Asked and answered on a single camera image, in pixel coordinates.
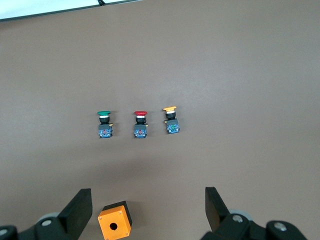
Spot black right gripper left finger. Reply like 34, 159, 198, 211
0, 187, 93, 240

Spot brown table mat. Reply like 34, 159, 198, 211
0, 0, 320, 240

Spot red mushroom push button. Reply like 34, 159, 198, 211
133, 110, 149, 139

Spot green mushroom push button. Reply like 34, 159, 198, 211
96, 110, 114, 139

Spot orange button enclosure box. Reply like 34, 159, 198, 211
97, 200, 133, 240

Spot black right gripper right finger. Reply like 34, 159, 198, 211
201, 186, 308, 240

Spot yellow mushroom push button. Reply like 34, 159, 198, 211
162, 105, 180, 135

